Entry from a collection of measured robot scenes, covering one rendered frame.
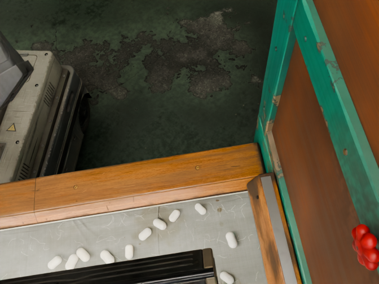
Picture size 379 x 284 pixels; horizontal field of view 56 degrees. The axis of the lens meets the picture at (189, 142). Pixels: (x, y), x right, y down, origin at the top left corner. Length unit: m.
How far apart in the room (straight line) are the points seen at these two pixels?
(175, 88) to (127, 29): 0.53
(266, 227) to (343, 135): 0.41
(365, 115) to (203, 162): 0.57
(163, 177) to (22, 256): 0.39
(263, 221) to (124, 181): 0.36
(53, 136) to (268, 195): 1.03
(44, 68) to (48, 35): 0.83
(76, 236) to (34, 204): 0.14
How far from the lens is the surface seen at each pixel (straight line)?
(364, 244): 0.38
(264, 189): 0.79
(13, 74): 0.76
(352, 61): 0.41
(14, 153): 1.45
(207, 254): 0.54
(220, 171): 0.90
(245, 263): 0.88
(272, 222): 0.77
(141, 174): 0.92
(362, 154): 0.39
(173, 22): 2.24
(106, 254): 0.90
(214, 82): 1.95
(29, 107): 1.52
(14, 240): 1.02
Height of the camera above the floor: 1.61
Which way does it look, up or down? 64 degrees down
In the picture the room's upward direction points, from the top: 12 degrees counter-clockwise
